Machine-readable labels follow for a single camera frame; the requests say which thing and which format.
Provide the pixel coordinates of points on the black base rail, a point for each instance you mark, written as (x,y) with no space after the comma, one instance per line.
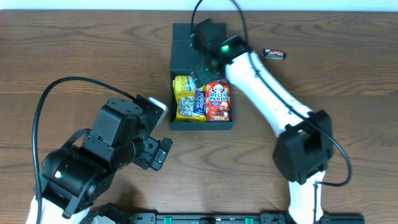
(264,218)

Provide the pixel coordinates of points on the red hello panda box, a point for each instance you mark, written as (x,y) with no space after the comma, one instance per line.
(218,101)

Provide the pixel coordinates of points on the black gift box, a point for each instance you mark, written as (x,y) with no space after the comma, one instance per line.
(183,57)

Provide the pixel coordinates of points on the yellow snack bag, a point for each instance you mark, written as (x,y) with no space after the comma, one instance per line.
(185,104)

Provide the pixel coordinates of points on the yellow candy jar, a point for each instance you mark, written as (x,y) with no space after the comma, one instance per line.
(184,84)

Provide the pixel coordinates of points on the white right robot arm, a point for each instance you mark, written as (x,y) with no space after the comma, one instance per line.
(302,151)

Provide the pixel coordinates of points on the black chocolate bar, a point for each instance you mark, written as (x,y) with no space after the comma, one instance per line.
(274,54)

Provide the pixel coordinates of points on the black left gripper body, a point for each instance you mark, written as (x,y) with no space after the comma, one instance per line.
(154,152)

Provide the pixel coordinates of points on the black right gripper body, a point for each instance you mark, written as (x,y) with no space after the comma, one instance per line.
(203,72)

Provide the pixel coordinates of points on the blue eclipse mint tin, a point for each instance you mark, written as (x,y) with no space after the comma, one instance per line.
(199,102)

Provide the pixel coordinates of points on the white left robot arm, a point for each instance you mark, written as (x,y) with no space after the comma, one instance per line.
(74,176)

